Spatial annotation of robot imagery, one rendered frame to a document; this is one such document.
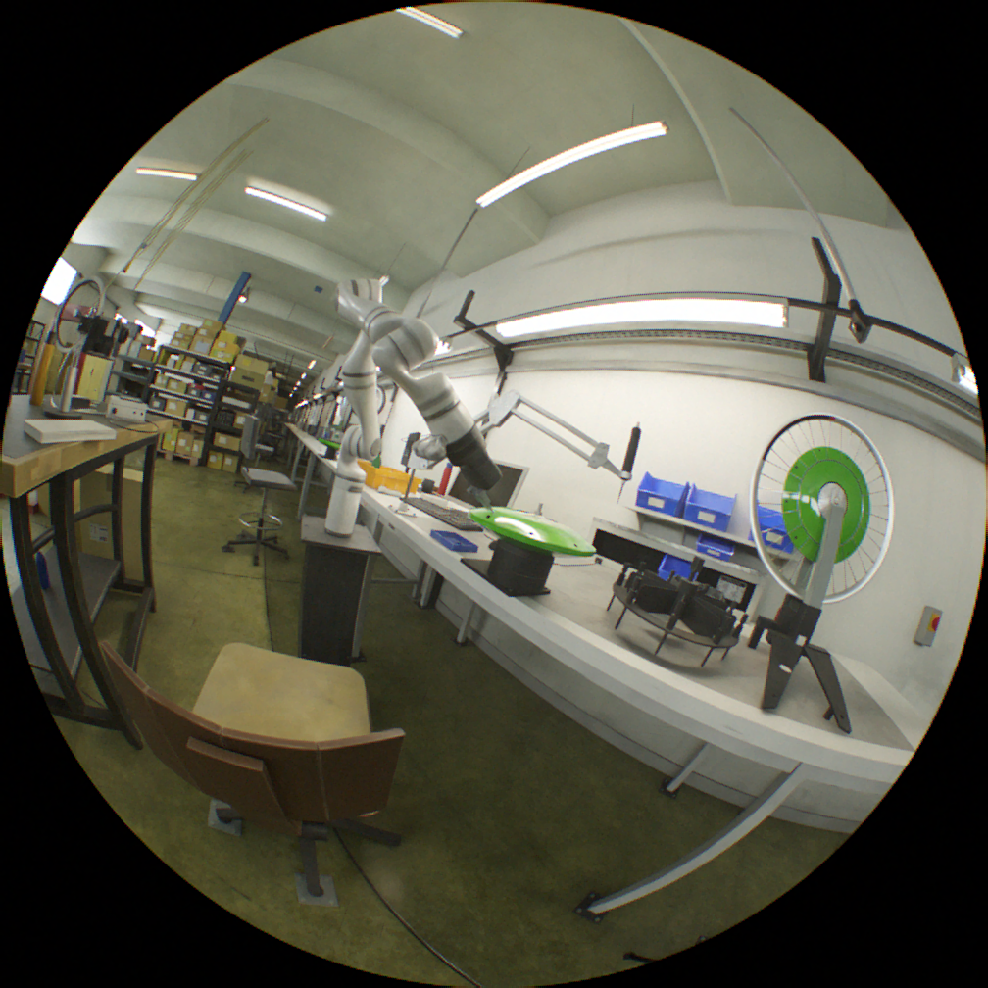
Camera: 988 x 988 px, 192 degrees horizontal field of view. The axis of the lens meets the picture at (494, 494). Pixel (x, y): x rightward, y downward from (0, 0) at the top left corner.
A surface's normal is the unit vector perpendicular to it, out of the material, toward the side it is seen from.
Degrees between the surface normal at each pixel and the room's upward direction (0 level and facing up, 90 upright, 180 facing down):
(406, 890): 0
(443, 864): 0
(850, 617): 90
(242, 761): 3
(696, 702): 90
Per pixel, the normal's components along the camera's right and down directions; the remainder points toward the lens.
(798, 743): -0.69, -0.18
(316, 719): 0.29, -0.95
